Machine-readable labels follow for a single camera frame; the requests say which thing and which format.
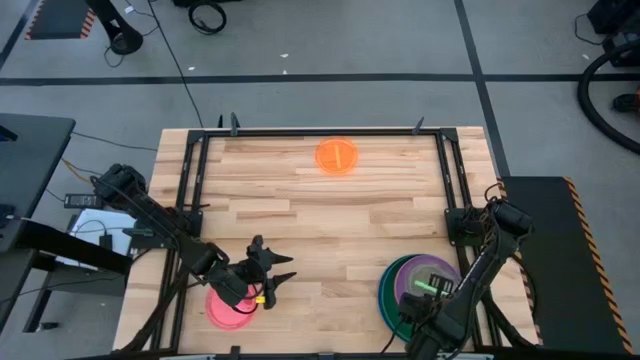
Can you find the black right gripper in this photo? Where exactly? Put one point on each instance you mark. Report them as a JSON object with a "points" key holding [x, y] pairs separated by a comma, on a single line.
{"points": [[417, 310]]}

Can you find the teal plastic plate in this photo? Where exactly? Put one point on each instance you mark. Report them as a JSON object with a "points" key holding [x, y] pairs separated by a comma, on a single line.
{"points": [[382, 300]]}

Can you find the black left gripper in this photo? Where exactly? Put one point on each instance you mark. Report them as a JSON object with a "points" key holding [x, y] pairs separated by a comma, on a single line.
{"points": [[250, 270]]}

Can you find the purple plastic plate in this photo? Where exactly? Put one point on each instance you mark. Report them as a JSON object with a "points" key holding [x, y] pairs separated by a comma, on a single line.
{"points": [[401, 282]]}

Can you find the black power adapter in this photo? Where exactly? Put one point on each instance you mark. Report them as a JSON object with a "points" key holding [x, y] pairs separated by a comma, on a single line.
{"points": [[80, 201]]}

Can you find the white paper sheet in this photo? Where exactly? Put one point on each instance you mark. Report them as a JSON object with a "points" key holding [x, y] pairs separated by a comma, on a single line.
{"points": [[92, 220]]}

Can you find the large black hazard-striped mat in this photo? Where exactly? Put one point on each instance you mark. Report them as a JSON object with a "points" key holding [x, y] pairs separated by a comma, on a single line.
{"points": [[560, 280]]}

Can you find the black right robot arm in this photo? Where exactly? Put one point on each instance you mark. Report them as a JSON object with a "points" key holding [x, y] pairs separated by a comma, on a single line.
{"points": [[480, 270]]}

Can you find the black equipment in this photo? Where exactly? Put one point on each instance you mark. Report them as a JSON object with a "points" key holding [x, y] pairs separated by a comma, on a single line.
{"points": [[620, 20]]}

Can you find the black desk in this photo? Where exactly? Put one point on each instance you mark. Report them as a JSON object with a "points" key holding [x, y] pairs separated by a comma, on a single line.
{"points": [[30, 160]]}

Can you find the black stand base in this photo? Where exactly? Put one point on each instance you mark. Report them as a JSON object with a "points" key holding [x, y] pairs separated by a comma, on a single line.
{"points": [[125, 42]]}

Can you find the black and orange object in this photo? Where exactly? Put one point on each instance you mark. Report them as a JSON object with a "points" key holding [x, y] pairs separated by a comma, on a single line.
{"points": [[627, 102]]}

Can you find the black frame clamp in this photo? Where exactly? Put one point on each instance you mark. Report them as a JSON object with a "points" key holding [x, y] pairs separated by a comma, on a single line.
{"points": [[418, 126], [234, 124]]}

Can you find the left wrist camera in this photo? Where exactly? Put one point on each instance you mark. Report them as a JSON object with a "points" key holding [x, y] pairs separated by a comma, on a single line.
{"points": [[232, 292]]}

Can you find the dark green plastic plate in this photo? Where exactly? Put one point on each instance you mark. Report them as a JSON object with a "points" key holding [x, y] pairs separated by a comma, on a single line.
{"points": [[391, 295]]}

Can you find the black metal table frame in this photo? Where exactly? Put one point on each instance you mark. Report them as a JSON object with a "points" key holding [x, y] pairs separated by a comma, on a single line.
{"points": [[350, 132]]}

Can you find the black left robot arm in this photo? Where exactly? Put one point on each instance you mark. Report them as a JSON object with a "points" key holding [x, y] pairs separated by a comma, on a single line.
{"points": [[160, 225]]}

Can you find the small pink translucent plate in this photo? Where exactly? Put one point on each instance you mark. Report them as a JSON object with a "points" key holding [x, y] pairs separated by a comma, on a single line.
{"points": [[220, 315]]}

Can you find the small black hazard-striped mat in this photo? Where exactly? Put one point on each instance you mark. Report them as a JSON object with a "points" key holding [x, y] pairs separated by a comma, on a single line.
{"points": [[55, 20]]}

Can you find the small orange translucent plate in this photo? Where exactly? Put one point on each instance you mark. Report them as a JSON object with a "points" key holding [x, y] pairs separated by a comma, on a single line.
{"points": [[336, 156]]}

